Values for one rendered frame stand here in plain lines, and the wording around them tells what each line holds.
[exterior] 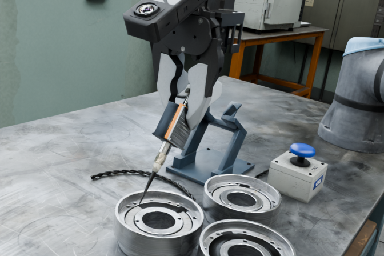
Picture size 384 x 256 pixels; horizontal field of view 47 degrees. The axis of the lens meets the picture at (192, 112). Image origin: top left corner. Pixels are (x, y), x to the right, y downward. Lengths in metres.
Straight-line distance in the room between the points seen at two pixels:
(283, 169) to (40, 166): 0.37
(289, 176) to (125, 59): 2.16
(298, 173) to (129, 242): 0.30
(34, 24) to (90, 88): 0.54
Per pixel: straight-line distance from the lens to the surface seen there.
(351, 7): 4.34
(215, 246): 0.51
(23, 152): 0.77
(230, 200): 0.63
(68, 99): 2.53
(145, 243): 0.50
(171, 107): 0.55
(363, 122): 0.97
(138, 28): 0.47
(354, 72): 0.96
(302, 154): 0.70
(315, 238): 0.63
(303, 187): 0.70
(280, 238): 0.53
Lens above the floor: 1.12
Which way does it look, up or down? 18 degrees down
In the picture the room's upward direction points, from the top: 8 degrees clockwise
